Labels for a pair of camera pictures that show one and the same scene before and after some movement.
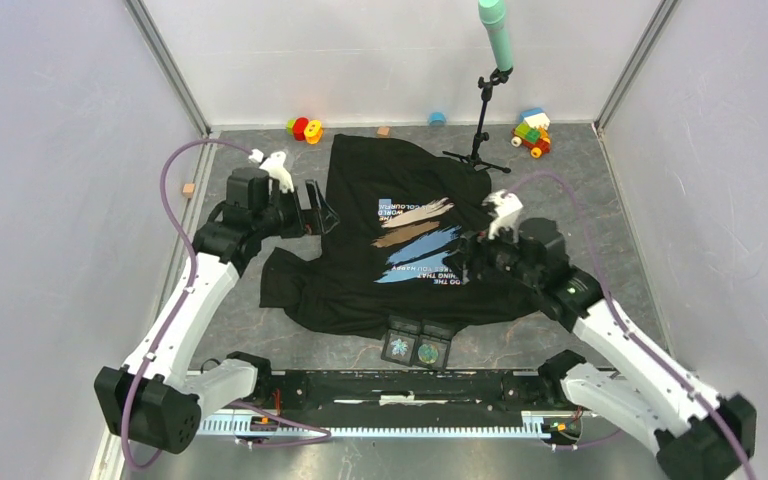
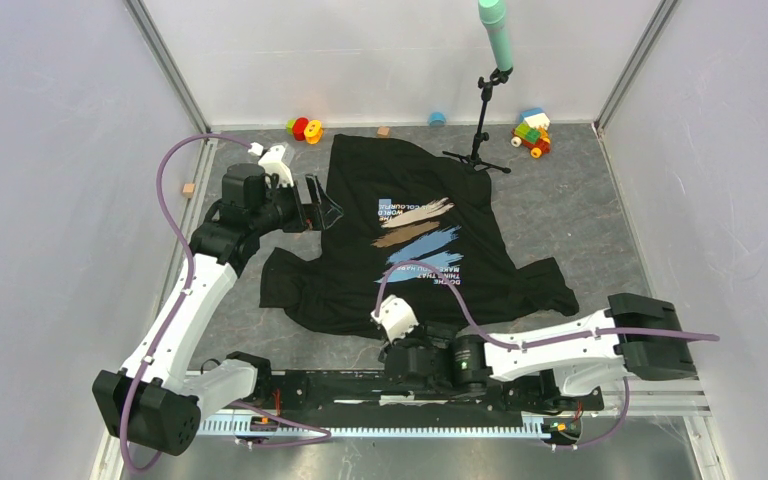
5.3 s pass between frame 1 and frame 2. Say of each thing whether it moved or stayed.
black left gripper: stayed
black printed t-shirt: stayed
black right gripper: moved
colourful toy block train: stayed
